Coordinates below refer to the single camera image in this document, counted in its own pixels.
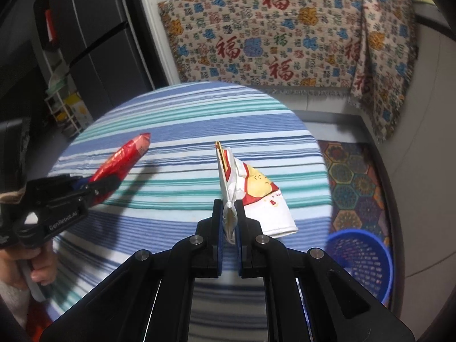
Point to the dark grey refrigerator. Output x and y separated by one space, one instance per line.
96 25

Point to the large printed cloth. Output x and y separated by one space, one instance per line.
256 35

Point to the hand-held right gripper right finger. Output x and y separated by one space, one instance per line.
245 249

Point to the red snack wrapper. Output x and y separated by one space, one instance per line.
124 153

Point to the white yellow snack bag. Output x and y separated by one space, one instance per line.
270 213

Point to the person's left hand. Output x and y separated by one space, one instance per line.
42 267

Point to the red plastic object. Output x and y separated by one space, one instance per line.
41 322

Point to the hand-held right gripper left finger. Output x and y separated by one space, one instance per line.
213 249

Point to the narrow printed cloth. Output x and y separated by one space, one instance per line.
388 64

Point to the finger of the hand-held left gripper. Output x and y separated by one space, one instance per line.
50 183
105 188

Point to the kitchen counter cabinet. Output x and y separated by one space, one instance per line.
427 114

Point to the blue mesh wastebasket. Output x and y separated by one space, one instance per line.
359 267

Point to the striped round tablecloth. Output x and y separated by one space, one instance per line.
199 121

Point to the patterned hexagon floor mat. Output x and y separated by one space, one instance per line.
356 185

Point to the yellow white box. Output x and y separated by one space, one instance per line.
78 112

